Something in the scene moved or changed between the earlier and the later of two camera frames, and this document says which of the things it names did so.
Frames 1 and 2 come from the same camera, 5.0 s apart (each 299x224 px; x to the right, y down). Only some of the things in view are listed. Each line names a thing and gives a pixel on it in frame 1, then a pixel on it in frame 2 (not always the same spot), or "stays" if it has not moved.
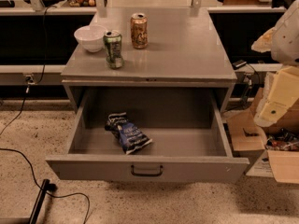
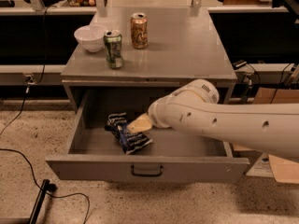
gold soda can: [138, 25] stays
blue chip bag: [130, 137] stays
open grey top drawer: [192, 139] stays
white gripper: [287, 38] to [154, 116]
